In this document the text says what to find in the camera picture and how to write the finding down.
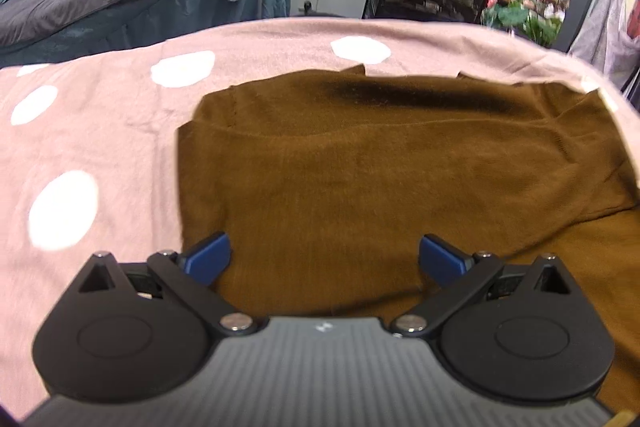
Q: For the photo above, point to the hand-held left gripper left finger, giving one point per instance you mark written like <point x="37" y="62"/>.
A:
<point x="207" y="257"/>

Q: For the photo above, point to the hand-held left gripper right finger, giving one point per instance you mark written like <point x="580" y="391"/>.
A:
<point x="441" y="257"/>

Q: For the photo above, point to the brown knit garment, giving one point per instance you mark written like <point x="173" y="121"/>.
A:
<point x="380" y="187"/>

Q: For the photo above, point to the pink polka-dot blanket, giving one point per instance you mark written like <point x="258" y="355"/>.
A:
<point x="100" y="147"/>

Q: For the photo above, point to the green potted plant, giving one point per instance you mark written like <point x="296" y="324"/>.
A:
<point x="522" y="21"/>

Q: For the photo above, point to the massage bed with grey cover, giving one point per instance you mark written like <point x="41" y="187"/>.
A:
<point x="100" y="12"/>

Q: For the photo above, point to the light grey cloth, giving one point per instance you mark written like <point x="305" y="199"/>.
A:
<point x="607" y="32"/>

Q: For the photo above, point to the low white wall socket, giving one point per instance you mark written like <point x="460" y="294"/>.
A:
<point x="308" y="0"/>

